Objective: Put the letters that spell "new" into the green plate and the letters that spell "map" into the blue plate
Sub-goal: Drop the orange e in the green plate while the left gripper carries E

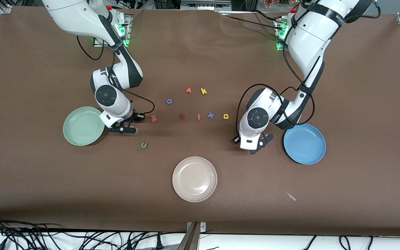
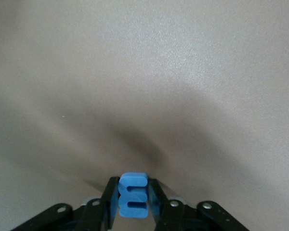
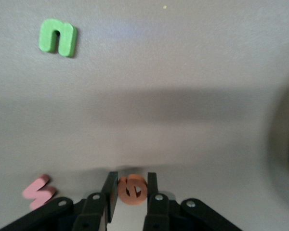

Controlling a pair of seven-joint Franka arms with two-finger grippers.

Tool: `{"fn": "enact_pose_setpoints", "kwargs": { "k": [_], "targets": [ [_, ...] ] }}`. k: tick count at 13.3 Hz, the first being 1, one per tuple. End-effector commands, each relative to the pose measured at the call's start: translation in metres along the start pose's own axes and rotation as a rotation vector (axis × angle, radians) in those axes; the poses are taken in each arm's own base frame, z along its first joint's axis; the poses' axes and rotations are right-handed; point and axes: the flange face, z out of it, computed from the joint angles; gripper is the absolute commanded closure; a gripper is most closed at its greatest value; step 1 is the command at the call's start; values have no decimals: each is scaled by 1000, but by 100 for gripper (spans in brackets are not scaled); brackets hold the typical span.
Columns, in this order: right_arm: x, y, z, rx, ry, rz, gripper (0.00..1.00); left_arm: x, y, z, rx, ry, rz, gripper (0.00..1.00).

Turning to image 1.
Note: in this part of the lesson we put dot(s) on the pink foam letter w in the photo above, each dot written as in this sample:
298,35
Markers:
153,119

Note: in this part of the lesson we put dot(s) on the green foam letter n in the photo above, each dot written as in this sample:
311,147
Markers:
143,146

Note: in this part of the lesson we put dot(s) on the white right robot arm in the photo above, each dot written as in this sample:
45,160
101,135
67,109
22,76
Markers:
78,17

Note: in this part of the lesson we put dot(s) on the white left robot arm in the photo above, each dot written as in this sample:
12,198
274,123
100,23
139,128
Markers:
311,38

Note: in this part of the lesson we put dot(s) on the green plate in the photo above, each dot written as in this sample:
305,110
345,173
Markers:
82,126

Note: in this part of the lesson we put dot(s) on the blue foam letter x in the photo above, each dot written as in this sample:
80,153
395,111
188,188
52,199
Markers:
210,115

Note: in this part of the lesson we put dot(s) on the beige plate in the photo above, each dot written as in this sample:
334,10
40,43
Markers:
194,179

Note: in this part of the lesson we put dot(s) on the yellow foam letter k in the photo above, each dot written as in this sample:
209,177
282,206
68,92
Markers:
202,91

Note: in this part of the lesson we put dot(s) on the blue plate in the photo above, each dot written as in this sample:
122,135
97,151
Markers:
306,146

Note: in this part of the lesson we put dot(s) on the small grey paper scrap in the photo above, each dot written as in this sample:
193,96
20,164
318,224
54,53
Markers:
291,197

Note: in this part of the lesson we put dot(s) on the black power plug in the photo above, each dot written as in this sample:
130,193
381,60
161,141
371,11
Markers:
158,243
129,246

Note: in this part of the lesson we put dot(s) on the grey metal box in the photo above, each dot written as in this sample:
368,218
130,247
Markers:
205,4

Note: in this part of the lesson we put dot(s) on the colourful flower decoration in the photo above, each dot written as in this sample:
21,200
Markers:
273,3

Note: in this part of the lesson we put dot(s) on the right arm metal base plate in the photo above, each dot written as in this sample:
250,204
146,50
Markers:
129,33

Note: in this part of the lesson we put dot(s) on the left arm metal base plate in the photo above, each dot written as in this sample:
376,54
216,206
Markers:
280,48

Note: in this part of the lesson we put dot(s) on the metal table edge bracket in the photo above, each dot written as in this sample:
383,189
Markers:
191,239

